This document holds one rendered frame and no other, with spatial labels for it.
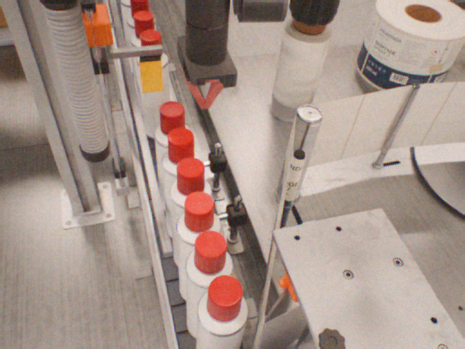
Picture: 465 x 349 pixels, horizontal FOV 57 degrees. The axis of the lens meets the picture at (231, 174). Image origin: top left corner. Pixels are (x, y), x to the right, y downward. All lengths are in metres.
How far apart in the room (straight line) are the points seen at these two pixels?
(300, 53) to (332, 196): 0.26
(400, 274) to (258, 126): 0.53
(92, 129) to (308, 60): 0.44
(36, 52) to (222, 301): 0.36
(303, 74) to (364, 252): 0.48
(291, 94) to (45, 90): 0.45
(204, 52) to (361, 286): 0.36
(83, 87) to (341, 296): 0.31
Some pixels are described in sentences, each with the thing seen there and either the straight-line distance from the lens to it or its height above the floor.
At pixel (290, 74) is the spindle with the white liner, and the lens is 0.82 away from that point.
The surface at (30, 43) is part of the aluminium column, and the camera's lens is 0.56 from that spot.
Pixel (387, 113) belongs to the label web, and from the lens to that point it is 0.75.
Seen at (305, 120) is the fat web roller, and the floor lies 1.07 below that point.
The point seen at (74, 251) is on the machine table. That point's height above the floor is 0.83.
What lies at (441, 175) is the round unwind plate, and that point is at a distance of 0.87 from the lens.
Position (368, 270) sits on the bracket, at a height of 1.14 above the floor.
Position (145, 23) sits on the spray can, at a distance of 0.75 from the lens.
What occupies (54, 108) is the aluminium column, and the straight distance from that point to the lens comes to 0.63.
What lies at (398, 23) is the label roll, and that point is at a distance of 0.98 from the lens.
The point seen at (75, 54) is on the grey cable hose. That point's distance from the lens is 0.43.
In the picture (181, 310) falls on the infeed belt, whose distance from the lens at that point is 0.63.
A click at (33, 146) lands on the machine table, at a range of 0.93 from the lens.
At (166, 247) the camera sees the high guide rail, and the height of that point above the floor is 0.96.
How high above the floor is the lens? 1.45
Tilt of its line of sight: 49 degrees down
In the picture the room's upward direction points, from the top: 6 degrees clockwise
